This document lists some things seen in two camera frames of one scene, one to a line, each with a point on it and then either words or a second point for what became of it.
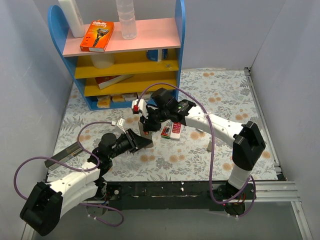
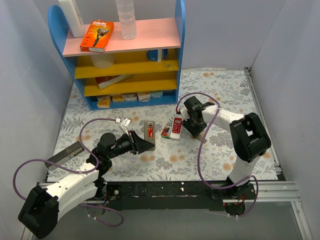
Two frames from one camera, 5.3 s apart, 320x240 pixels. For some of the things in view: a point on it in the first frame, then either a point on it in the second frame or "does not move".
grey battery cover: [209, 147] -> [200, 136]
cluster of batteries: [164, 133] does not move
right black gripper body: [151, 122] -> [194, 126]
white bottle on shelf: [74, 17] does not move
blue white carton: [157, 55] does not move
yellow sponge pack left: [103, 101] does not move
